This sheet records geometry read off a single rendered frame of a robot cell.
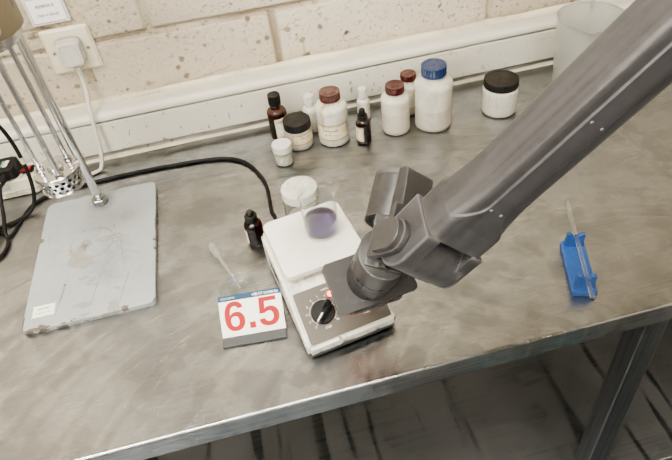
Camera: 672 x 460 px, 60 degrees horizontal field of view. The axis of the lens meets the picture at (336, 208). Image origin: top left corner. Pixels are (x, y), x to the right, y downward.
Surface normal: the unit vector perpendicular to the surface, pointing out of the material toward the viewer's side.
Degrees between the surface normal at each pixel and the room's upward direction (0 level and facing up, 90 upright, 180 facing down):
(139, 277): 0
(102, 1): 90
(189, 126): 90
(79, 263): 0
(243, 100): 90
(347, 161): 0
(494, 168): 50
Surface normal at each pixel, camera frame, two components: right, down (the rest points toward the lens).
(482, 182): -0.77, -0.40
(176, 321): -0.10, -0.73
